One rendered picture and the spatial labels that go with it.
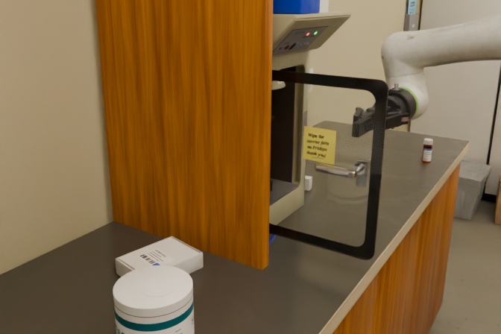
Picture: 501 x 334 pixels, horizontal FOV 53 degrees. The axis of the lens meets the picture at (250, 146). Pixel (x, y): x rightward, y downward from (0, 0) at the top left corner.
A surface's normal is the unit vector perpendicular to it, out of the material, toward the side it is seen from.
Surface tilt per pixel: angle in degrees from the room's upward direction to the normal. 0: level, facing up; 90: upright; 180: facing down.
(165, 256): 0
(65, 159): 90
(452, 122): 90
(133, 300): 0
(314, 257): 0
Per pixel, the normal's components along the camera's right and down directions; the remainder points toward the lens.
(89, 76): 0.84, 0.16
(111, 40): -0.54, 0.24
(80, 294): 0.00, -0.96
